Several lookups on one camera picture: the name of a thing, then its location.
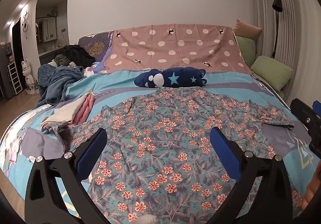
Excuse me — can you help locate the mirror cabinet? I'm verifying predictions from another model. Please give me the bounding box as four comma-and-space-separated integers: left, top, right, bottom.
35, 17, 58, 44

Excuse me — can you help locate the white storage rack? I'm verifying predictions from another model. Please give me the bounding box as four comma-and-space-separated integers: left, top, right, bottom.
7, 62, 23, 95

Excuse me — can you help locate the blue patterned bed sheet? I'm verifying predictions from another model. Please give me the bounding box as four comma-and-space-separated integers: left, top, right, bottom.
0, 62, 321, 224

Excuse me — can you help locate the green garment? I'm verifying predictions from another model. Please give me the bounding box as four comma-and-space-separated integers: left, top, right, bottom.
55, 54, 72, 66

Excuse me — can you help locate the tan pillow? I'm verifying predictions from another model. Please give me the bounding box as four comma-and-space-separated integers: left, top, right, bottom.
233, 19, 262, 39

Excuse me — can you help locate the black clothes pile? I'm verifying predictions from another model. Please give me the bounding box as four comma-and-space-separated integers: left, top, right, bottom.
54, 44, 96, 67

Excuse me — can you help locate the white fluffy object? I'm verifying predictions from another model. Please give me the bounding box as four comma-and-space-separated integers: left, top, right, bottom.
137, 215, 160, 224

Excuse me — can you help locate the navy star plush blanket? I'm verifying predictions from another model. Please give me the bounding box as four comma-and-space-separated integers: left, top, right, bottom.
134, 68, 208, 88

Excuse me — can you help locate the brown polka dot cloth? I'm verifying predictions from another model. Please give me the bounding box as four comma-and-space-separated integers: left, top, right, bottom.
103, 24, 252, 75

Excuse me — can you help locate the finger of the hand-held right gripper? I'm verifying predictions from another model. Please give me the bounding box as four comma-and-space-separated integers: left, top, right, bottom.
290, 98, 321, 126

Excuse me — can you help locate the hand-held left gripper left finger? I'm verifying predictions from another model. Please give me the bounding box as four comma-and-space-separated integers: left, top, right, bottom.
24, 128, 111, 224

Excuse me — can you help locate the blue floral headboard cloth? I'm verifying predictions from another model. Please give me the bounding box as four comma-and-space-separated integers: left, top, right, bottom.
78, 31, 114, 64

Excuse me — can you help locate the white deer wall decoration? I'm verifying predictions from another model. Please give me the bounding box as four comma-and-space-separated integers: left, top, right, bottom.
21, 10, 29, 42

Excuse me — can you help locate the person's right hand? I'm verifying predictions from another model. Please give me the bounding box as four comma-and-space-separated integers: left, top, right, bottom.
302, 169, 321, 211

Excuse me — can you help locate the white bear figurine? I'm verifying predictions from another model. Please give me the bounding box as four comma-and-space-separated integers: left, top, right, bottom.
21, 58, 35, 95

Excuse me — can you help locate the crumpled blue blanket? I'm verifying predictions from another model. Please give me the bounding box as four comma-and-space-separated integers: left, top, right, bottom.
38, 64, 84, 108

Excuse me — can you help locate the grey curtain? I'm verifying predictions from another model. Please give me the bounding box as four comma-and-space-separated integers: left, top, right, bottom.
247, 0, 321, 105

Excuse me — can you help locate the large green pillow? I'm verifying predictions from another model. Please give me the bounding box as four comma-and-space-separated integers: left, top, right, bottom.
250, 56, 293, 92

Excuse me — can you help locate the folded cream garment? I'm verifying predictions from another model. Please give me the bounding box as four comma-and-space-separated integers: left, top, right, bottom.
41, 92, 89, 129

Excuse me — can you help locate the teal floral shirt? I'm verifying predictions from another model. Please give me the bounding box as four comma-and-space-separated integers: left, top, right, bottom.
51, 86, 295, 224

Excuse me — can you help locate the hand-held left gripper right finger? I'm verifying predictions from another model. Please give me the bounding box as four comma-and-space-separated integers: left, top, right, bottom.
208, 127, 301, 224

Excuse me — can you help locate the black floor lamp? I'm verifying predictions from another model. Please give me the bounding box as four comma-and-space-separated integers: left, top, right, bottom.
271, 0, 284, 59

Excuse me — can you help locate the small green pillow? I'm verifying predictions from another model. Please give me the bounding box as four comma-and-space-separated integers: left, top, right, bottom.
236, 36, 256, 67

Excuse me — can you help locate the white printed cloth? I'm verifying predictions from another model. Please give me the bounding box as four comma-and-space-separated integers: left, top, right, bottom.
84, 62, 101, 75

